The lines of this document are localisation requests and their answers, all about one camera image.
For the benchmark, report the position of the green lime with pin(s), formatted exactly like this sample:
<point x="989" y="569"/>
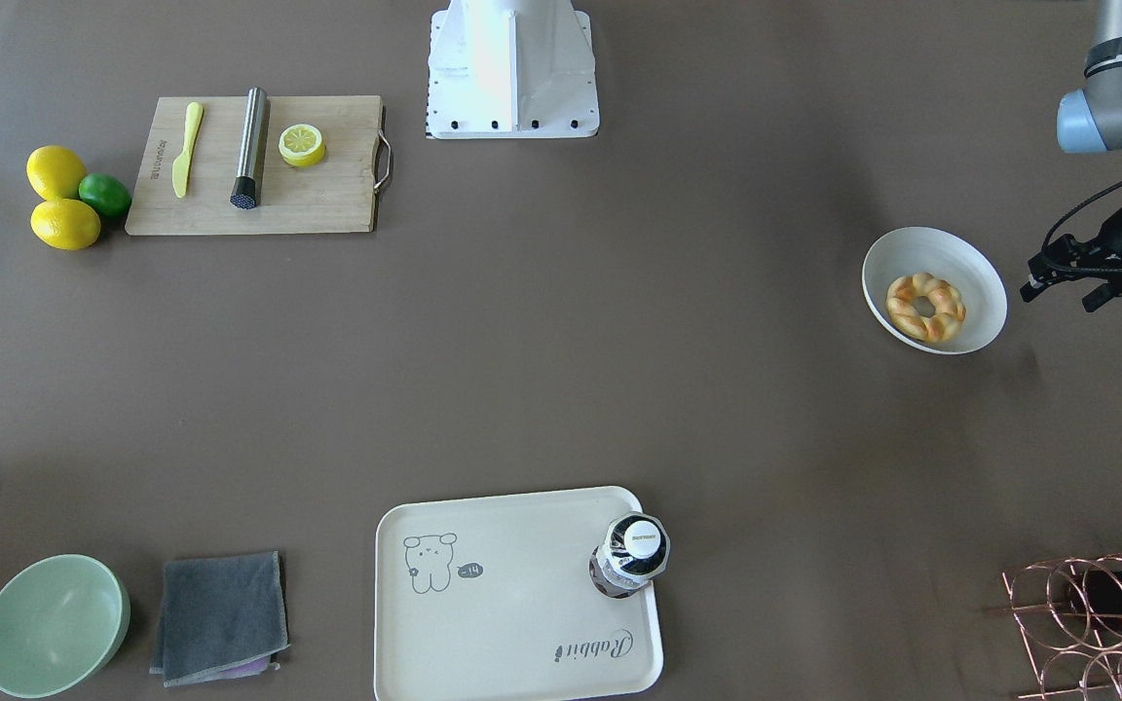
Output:
<point x="105" y="194"/>

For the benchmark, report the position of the yellow lemon near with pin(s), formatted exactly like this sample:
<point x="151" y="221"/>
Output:
<point x="66" y="224"/>

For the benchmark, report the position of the steel muddler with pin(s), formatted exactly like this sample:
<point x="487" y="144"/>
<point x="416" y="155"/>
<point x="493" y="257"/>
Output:
<point x="246" y="191"/>

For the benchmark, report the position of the mint green bowl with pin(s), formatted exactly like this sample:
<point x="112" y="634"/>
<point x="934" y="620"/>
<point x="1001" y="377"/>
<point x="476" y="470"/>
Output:
<point x="61" y="620"/>

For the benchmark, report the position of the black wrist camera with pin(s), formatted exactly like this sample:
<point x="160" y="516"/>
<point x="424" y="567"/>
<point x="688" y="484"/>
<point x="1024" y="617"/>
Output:
<point x="1063" y="260"/>

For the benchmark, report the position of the white plate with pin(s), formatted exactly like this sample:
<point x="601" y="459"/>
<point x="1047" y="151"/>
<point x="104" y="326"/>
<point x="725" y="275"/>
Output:
<point x="912" y="250"/>

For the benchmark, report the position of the grey folded cloth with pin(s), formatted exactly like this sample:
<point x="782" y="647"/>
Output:
<point x="220" y="619"/>

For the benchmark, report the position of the tea bottle on tray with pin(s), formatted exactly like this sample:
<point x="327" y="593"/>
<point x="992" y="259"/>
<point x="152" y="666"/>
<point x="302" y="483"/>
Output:
<point x="634" y="550"/>

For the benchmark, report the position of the half lemon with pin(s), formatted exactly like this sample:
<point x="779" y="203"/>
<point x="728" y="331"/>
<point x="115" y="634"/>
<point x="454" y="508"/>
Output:
<point x="301" y="145"/>

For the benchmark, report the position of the twisted glazed donut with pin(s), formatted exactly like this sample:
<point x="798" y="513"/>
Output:
<point x="926" y="308"/>

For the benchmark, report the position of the yellow plastic knife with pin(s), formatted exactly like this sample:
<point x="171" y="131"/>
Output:
<point x="180" y="172"/>

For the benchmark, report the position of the yellow lemon far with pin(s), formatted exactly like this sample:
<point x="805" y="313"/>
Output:
<point x="55" y="172"/>

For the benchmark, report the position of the cream rabbit tray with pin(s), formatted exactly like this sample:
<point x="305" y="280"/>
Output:
<point x="490" y="599"/>

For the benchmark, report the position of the yellow lemon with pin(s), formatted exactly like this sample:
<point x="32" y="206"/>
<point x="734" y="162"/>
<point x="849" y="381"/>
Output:
<point x="66" y="224"/>
<point x="55" y="172"/>

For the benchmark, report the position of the copper wire bottle rack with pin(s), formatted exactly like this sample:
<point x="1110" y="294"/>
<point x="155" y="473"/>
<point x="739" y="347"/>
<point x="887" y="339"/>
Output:
<point x="1069" y="656"/>

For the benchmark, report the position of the wooden cutting board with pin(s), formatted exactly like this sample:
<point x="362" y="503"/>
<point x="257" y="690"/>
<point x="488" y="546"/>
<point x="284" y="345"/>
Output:
<point x="336" y="196"/>

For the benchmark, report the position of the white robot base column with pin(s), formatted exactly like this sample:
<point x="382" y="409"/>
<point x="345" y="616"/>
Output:
<point x="511" y="70"/>

